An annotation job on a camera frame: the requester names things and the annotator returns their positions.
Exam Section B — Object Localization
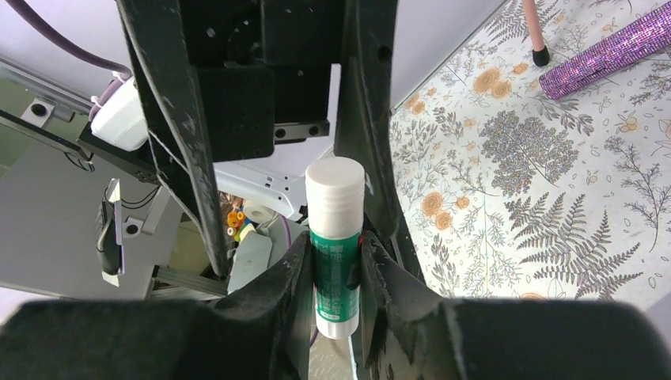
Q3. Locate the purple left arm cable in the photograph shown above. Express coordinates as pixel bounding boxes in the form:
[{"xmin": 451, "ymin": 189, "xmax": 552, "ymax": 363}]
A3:
[{"xmin": 5, "ymin": 0, "xmax": 135, "ymax": 122}]

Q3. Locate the floral patterned table mat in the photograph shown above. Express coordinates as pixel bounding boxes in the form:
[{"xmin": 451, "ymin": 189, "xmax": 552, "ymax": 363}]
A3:
[{"xmin": 391, "ymin": 1, "xmax": 670, "ymax": 310}]

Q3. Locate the purple glitter microphone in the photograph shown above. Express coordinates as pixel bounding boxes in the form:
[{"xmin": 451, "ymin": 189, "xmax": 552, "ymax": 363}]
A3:
[{"xmin": 539, "ymin": 2, "xmax": 670, "ymax": 100}]

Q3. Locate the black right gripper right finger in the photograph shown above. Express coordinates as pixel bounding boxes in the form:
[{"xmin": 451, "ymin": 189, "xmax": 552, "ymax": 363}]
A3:
[{"xmin": 360, "ymin": 232, "xmax": 670, "ymax": 379}]

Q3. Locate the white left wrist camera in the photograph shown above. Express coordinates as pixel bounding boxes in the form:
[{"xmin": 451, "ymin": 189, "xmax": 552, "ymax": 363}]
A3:
[{"xmin": 89, "ymin": 73, "xmax": 149, "ymax": 152}]

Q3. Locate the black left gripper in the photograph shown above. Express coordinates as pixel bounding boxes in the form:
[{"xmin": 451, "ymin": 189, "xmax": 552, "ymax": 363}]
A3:
[{"xmin": 117, "ymin": 0, "xmax": 424, "ymax": 281}]

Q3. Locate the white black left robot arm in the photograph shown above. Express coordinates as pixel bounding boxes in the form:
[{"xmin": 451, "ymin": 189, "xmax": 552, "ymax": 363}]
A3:
[{"xmin": 117, "ymin": 1, "xmax": 423, "ymax": 278}]

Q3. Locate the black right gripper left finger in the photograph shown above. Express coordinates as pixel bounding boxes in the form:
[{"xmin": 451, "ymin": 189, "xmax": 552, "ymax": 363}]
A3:
[{"xmin": 1, "ymin": 232, "xmax": 313, "ymax": 379}]

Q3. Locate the pink tripod stand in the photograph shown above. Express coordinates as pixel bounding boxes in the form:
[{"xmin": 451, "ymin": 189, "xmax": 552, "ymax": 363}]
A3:
[{"xmin": 521, "ymin": 0, "xmax": 550, "ymax": 67}]

